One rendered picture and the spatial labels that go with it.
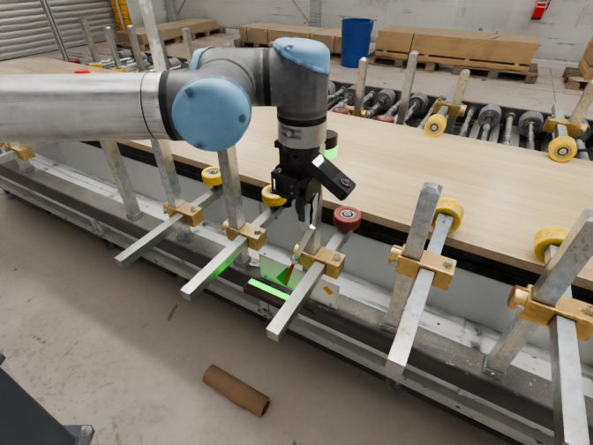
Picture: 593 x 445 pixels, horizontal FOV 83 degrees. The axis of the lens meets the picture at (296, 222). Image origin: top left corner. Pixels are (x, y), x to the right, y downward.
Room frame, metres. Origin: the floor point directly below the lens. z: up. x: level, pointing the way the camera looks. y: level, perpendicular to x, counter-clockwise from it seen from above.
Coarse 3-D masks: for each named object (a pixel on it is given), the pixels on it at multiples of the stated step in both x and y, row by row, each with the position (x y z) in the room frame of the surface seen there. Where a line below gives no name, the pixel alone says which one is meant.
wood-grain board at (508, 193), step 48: (144, 144) 1.25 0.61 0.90; (240, 144) 1.25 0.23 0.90; (384, 144) 1.25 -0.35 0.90; (432, 144) 1.25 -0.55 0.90; (480, 144) 1.25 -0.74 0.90; (384, 192) 0.89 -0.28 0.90; (480, 192) 0.89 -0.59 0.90; (528, 192) 0.89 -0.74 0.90; (576, 192) 0.89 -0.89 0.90; (480, 240) 0.66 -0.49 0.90; (528, 240) 0.66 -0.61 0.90
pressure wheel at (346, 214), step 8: (336, 208) 0.80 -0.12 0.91; (344, 208) 0.80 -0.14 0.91; (352, 208) 0.80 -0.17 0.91; (336, 216) 0.76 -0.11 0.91; (344, 216) 0.76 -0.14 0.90; (352, 216) 0.76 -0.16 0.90; (360, 216) 0.76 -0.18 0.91; (336, 224) 0.75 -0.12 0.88; (344, 224) 0.73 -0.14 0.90; (352, 224) 0.73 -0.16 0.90
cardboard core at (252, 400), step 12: (216, 372) 0.73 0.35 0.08; (216, 384) 0.69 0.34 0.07; (228, 384) 0.68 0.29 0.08; (240, 384) 0.68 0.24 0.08; (228, 396) 0.65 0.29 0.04; (240, 396) 0.63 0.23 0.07; (252, 396) 0.63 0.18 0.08; (264, 396) 0.63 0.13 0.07; (252, 408) 0.59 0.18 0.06; (264, 408) 0.61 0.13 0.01
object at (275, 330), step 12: (336, 240) 0.71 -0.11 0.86; (312, 264) 0.61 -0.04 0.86; (324, 264) 0.61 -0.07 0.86; (312, 276) 0.57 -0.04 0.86; (300, 288) 0.53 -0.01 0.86; (312, 288) 0.55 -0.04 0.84; (288, 300) 0.50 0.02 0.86; (300, 300) 0.50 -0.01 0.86; (288, 312) 0.46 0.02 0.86; (276, 324) 0.43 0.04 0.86; (288, 324) 0.44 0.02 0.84; (276, 336) 0.41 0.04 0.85
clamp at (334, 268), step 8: (296, 248) 0.67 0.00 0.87; (320, 248) 0.66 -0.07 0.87; (304, 256) 0.64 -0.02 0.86; (312, 256) 0.63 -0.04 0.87; (320, 256) 0.63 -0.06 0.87; (328, 256) 0.63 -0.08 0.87; (344, 256) 0.63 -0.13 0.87; (304, 264) 0.64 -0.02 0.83; (328, 264) 0.61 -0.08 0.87; (336, 264) 0.60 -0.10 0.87; (328, 272) 0.61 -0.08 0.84; (336, 272) 0.60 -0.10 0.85
